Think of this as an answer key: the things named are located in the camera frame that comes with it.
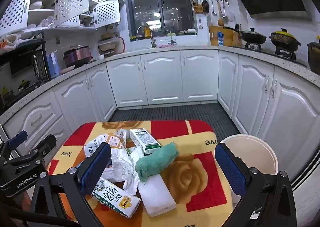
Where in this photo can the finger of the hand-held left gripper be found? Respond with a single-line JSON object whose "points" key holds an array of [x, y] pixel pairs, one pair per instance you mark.
{"points": [[46, 143], [17, 139]]}

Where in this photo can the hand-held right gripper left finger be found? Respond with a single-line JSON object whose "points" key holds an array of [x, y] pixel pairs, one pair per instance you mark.
{"points": [[93, 169]]}

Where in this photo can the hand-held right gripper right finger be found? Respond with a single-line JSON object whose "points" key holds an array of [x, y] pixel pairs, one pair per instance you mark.
{"points": [[230, 169]]}

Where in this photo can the white printed packet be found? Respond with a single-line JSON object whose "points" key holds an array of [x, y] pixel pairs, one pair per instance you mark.
{"points": [[96, 145]]}

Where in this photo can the white round bin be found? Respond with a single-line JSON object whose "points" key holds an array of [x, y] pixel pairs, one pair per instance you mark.
{"points": [[252, 154]]}

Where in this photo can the white paper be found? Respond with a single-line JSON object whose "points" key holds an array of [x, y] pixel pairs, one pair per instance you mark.
{"points": [[122, 164]]}

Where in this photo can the yellow white milk carton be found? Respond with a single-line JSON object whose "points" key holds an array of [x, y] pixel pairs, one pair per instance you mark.
{"points": [[117, 199]]}

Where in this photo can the white box with green stripes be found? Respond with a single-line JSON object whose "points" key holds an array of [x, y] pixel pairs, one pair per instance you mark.
{"points": [[143, 139]]}

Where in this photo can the green towel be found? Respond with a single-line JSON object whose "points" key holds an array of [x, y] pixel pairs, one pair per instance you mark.
{"points": [[155, 164]]}

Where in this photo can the white foam block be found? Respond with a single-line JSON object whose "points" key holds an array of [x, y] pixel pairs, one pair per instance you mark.
{"points": [[155, 197]]}

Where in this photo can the rose printed blanket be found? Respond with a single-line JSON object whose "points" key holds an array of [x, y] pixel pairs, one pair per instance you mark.
{"points": [[195, 167]]}

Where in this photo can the pink plate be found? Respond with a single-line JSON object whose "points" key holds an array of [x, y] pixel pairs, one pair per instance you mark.
{"points": [[67, 68]]}

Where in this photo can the blue jug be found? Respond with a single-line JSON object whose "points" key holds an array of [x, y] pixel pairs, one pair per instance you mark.
{"points": [[52, 65]]}

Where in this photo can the dark striped floor mat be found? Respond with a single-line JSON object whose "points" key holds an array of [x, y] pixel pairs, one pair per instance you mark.
{"points": [[175, 112]]}

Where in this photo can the pink rice cooker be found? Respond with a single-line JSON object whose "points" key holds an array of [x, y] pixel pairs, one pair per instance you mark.
{"points": [[77, 54]]}

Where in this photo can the white base cabinets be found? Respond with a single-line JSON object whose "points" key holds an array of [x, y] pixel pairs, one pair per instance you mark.
{"points": [[162, 76]]}

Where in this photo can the dish rack with wooden lid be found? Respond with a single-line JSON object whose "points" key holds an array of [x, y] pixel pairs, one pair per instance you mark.
{"points": [[110, 43]]}

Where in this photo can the white lattice cabinet door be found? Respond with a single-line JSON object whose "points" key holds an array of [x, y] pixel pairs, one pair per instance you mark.
{"points": [[72, 1], [107, 13], [13, 13]]}

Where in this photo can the gas stove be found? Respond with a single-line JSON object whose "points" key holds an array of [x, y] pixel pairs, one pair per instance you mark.
{"points": [[285, 54]]}

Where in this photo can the wooden cutting board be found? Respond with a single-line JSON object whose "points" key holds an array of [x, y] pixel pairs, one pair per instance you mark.
{"points": [[214, 36]]}

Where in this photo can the black wok with lid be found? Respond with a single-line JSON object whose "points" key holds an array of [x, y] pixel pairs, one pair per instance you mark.
{"points": [[252, 36]]}

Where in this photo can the dark pot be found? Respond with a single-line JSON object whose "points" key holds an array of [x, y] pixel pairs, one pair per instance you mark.
{"points": [[314, 56]]}

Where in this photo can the pot with yellow lid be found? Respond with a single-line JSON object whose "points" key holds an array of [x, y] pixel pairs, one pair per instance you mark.
{"points": [[285, 39]]}

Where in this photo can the chrome kitchen faucet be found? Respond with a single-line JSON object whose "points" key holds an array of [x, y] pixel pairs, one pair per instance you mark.
{"points": [[151, 39]]}

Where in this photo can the yellow bottle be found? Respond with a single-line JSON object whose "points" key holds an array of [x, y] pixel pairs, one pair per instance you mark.
{"points": [[147, 31]]}

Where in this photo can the hanging metal skimmer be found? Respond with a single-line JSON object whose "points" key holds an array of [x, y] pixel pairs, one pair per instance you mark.
{"points": [[224, 18]]}

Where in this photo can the dark window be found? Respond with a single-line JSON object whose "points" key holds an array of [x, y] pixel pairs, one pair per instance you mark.
{"points": [[145, 11]]}

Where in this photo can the wooden utensil holder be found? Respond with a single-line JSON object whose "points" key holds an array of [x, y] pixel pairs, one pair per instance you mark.
{"points": [[197, 8]]}

